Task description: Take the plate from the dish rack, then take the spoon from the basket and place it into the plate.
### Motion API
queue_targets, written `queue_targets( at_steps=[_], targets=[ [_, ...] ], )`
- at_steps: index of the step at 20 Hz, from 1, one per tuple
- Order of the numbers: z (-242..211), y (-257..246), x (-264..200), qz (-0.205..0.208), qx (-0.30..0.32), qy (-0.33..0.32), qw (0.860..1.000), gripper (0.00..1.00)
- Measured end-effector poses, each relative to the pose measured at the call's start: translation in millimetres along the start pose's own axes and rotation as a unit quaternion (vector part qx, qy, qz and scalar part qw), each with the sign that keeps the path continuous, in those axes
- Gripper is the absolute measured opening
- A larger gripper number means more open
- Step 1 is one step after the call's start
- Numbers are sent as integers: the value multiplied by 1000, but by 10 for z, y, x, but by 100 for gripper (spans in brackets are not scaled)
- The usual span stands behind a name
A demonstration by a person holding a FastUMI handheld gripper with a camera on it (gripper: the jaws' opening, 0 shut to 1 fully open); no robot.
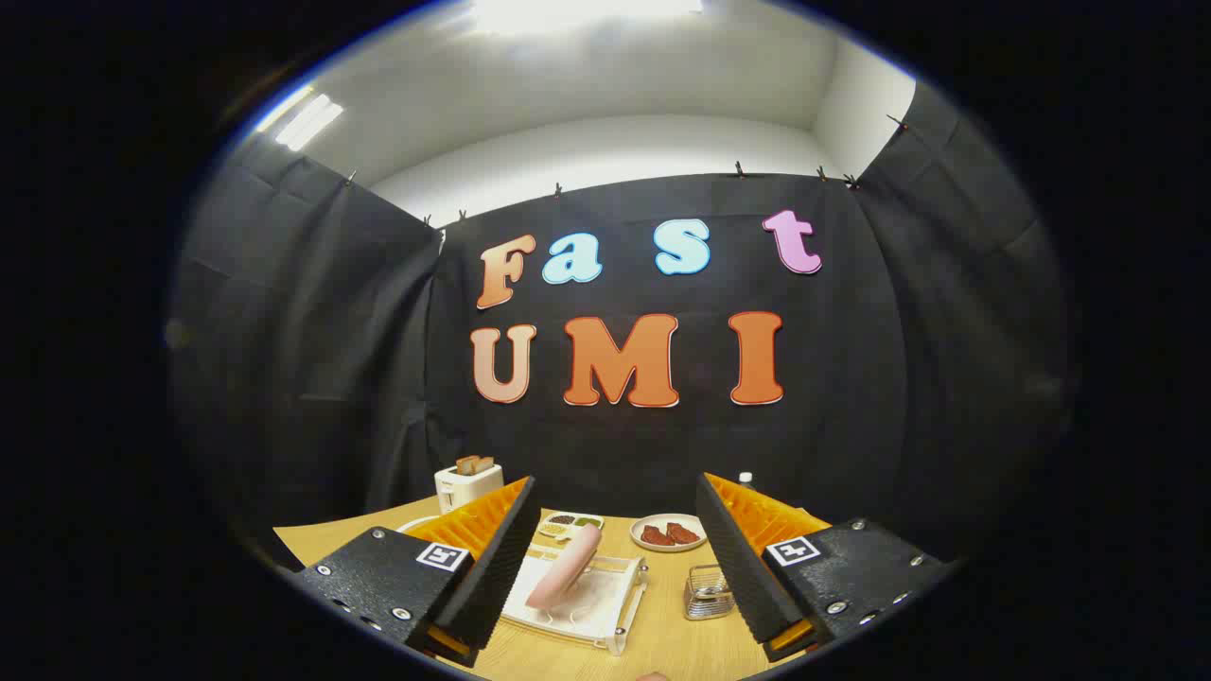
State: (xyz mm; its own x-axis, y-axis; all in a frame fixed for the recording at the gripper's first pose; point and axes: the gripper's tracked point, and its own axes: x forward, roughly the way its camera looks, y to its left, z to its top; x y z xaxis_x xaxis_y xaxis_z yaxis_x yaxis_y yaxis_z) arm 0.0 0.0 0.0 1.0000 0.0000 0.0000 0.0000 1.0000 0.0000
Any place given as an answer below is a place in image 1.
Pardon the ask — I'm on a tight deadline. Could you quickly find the metal wire basket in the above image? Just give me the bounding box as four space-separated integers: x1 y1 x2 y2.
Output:
683 565 737 621

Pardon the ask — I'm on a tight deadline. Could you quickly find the white plate with steaks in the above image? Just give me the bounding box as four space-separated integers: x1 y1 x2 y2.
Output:
630 514 709 552

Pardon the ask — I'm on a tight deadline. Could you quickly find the white divided dish with beans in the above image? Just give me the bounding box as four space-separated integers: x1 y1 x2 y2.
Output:
537 512 606 540

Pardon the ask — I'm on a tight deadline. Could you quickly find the ceiling light panel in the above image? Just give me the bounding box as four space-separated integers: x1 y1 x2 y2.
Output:
255 87 343 152

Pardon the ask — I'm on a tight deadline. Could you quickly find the pink plate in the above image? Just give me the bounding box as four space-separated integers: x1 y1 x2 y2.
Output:
525 523 604 611

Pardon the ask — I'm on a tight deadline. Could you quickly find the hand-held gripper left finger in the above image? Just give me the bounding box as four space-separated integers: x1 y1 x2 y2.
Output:
301 476 540 668

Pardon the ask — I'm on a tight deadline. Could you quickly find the white toaster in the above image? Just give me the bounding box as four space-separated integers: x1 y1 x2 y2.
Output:
434 463 505 515

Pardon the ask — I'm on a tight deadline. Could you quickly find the white wire dish rack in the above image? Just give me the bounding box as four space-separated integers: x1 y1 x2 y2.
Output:
397 515 650 656

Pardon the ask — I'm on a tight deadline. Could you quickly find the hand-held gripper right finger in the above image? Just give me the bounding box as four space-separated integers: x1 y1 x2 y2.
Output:
696 473 957 663

